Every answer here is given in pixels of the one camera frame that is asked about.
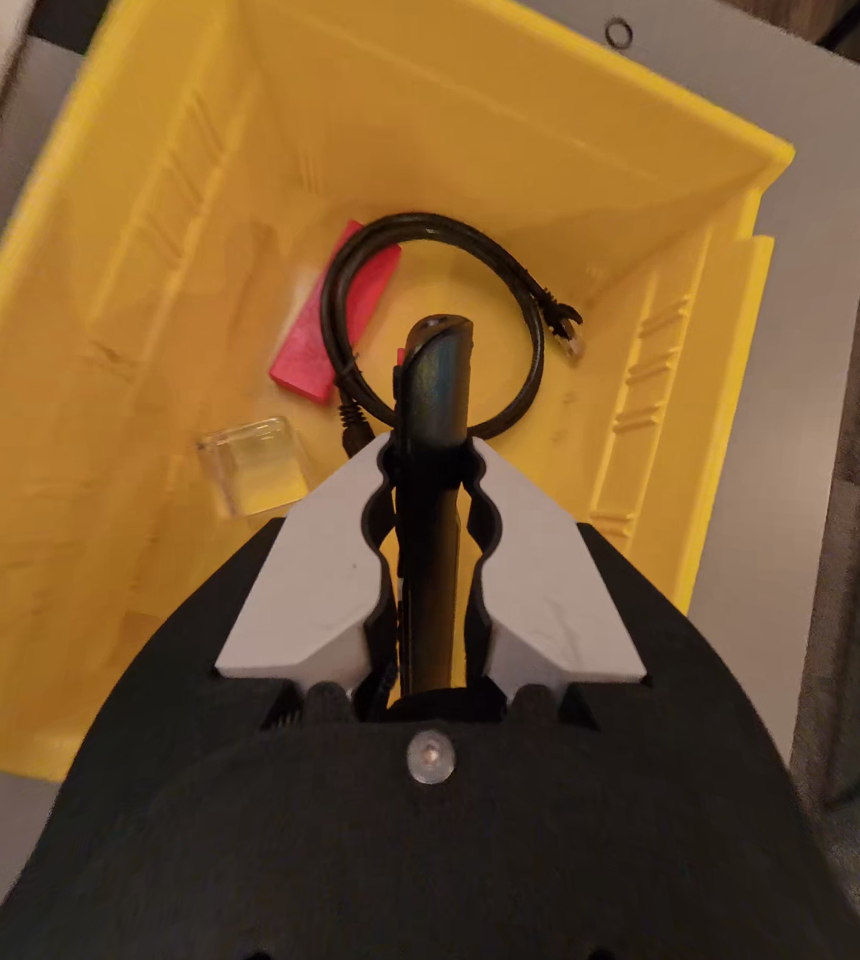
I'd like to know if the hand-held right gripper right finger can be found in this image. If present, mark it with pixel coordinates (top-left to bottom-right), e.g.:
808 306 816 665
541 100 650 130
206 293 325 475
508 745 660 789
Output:
463 436 648 689

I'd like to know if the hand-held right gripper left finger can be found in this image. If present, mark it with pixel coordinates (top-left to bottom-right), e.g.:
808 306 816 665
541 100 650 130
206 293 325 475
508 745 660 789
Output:
212 435 402 689

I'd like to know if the clear glass cube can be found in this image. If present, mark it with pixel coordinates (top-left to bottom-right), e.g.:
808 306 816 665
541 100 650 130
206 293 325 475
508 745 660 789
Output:
196 414 312 520

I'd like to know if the black remote control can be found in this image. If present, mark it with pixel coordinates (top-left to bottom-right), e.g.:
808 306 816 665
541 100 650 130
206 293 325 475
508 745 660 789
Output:
389 313 476 700

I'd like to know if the red wooden block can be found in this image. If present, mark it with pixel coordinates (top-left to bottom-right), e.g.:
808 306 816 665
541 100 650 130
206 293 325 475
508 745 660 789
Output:
268 219 404 408

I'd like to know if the yellow plastic bin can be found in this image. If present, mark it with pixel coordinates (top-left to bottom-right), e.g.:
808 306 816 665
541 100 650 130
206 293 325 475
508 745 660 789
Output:
0 0 798 783

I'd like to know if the black ethernet cable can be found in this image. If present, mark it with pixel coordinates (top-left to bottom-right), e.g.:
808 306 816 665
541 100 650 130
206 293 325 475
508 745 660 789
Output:
318 211 586 460

